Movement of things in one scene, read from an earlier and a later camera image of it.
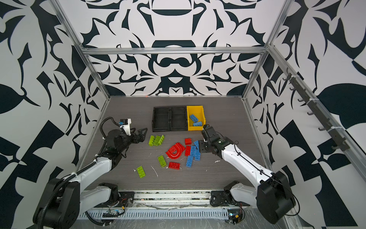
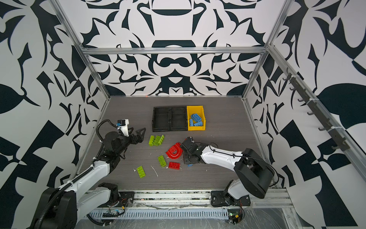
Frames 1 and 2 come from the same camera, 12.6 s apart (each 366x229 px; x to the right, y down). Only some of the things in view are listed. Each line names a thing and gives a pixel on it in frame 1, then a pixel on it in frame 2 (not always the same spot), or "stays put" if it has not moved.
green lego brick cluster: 156,140 stays put
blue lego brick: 198,124 stays put
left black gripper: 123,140 stays put
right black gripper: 201,150 → 185,161
